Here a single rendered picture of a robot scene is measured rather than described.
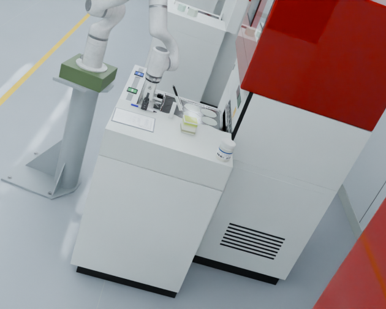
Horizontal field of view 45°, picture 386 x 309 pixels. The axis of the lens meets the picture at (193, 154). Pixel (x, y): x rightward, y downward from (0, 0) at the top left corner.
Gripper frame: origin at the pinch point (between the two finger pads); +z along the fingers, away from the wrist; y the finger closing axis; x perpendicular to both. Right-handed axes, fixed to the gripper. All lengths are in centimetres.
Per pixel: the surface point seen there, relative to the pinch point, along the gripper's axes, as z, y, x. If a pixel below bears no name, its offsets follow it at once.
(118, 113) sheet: 1.7, -14.1, 10.9
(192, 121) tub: -4.7, -11.1, -24.8
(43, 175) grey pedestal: 98, 46, 54
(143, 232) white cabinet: 55, -32, -18
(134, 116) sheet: 1.8, -12.1, 3.1
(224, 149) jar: -5, -29, -42
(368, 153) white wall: 48, 141, -197
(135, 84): 3.4, 29.8, 8.9
